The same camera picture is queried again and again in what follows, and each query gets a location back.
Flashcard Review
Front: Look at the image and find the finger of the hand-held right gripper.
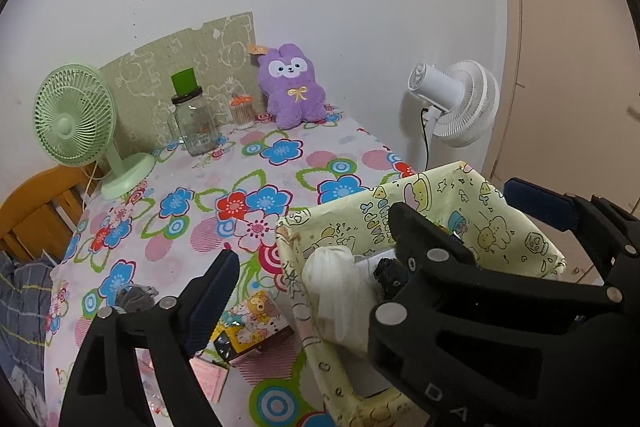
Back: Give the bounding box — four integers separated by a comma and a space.
504, 178, 640, 308
370, 202, 621, 408

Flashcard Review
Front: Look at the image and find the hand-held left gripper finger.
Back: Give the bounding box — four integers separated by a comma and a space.
59, 249, 241, 427

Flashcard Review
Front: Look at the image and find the small cartoon printed carton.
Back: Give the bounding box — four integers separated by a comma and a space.
209, 291, 296, 367

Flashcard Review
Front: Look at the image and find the black plastic bag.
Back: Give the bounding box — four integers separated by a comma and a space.
374, 257, 411, 303

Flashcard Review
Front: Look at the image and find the yellow cartoon-wrapped box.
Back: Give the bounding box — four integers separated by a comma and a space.
275, 161, 568, 427

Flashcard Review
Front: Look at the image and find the pink packet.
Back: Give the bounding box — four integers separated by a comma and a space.
191, 357, 232, 404

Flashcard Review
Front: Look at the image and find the gray drawstring pouch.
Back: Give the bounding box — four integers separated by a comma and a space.
114, 285, 158, 314

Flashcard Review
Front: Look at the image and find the white cloth bundle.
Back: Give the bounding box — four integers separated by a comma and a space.
301, 246, 362, 343

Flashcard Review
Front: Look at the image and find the white standing fan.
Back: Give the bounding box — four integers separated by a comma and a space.
407, 59, 501, 172

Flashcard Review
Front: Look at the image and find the floral tablecloth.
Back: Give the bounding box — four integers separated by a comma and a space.
44, 104, 418, 427

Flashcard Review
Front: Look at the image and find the beige door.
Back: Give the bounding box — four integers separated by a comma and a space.
480, 0, 640, 288

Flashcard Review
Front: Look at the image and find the glass jar with green lid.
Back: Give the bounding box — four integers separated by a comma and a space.
165, 68, 217, 156

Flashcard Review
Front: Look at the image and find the blue plaid blanket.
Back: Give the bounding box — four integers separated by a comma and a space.
0, 252, 63, 408

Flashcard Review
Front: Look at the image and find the cotton swab jar orange lid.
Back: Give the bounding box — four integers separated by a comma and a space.
230, 94, 255, 130

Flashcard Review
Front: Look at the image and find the purple plush rabbit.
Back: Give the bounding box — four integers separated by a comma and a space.
248, 43, 328, 131

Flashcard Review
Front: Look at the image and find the green desk fan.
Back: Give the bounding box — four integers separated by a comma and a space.
34, 63, 157, 200

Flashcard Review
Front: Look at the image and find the green patterned cardboard panel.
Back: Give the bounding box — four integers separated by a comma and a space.
97, 11, 261, 158

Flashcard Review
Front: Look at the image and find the black fan power cable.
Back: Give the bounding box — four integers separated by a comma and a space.
421, 107, 432, 170

